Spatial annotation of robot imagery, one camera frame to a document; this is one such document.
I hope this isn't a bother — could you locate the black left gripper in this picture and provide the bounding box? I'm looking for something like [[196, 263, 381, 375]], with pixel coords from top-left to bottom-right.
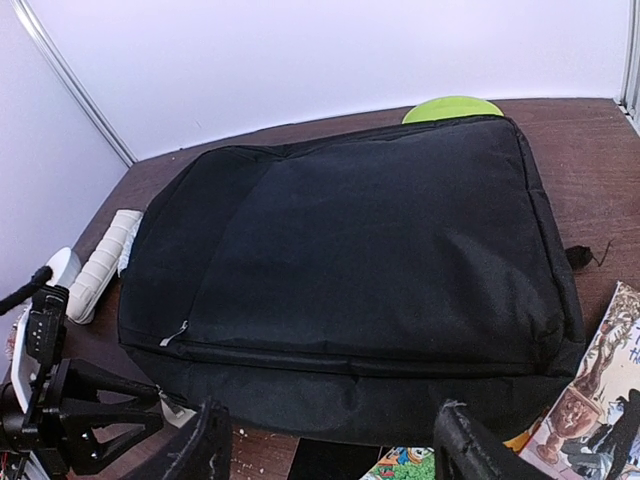
[[1, 285, 163, 479]]

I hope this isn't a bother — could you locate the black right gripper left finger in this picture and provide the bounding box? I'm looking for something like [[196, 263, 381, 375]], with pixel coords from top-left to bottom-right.
[[130, 397, 232, 480]]

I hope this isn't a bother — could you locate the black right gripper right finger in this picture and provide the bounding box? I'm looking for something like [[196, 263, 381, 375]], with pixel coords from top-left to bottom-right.
[[433, 400, 530, 479]]

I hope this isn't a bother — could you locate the orange treehouse paperback book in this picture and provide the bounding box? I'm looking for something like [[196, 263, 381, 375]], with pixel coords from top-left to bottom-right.
[[363, 447, 436, 480]]

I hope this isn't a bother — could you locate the purple illustrated paperback book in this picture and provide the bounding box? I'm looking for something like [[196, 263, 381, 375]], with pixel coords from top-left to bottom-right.
[[519, 282, 639, 479]]

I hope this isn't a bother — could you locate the black student backpack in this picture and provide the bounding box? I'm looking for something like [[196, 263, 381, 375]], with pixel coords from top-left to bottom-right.
[[117, 116, 586, 446]]

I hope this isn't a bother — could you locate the green plate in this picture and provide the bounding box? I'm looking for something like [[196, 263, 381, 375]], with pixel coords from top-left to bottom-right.
[[402, 96, 504, 124]]

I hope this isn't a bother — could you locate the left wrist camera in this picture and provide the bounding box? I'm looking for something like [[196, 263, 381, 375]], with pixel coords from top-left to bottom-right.
[[10, 308, 40, 413]]

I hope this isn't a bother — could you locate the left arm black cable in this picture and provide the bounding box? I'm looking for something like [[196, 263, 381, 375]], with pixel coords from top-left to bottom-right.
[[0, 265, 55, 316]]

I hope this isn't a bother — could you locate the right aluminium frame post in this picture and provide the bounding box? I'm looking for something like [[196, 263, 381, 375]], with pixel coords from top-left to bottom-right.
[[616, 0, 639, 129]]

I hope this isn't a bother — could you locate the aluminium frame post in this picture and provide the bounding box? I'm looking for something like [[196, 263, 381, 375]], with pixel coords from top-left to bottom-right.
[[10, 0, 138, 168], [616, 0, 639, 129]]

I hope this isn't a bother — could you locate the left aluminium frame post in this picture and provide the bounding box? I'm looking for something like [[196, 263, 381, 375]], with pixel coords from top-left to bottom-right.
[[10, 0, 138, 168]]

